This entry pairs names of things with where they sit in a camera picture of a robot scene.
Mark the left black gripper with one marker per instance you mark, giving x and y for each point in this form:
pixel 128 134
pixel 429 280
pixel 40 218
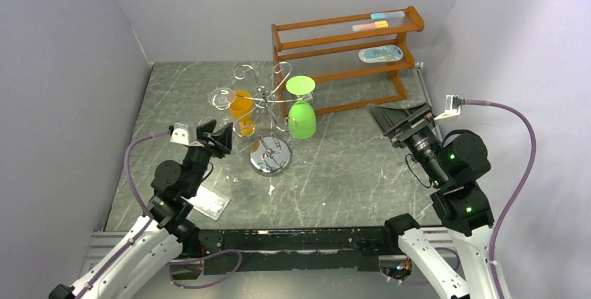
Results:
pixel 222 138

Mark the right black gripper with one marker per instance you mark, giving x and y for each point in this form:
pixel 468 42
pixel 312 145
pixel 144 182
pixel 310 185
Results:
pixel 408 125

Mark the clear wine glass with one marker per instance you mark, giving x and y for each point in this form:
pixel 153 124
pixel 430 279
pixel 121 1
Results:
pixel 235 168
pixel 222 99

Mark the green plastic wine glass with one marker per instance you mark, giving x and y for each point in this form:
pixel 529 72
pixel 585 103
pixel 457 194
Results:
pixel 301 117

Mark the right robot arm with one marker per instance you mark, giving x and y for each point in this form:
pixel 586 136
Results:
pixel 453 165

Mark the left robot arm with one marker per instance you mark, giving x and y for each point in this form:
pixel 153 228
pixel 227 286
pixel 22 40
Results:
pixel 163 231

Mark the orange plastic wine glass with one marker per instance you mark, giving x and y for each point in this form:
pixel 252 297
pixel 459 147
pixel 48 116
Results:
pixel 242 109

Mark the chrome wine glass rack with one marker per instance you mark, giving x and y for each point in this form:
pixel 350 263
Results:
pixel 270 155

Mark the white blue blister pack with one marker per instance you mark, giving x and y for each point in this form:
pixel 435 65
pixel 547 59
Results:
pixel 381 54

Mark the white packaged card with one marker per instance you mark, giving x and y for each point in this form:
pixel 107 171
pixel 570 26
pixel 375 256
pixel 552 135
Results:
pixel 209 202

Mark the small boxed item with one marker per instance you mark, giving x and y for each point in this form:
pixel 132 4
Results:
pixel 308 97

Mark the orange wooden shelf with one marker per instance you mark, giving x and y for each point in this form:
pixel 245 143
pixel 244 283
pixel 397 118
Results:
pixel 327 50

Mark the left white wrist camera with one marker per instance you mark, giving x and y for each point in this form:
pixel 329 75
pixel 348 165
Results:
pixel 183 134

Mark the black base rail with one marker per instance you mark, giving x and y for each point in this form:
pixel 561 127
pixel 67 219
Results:
pixel 322 248

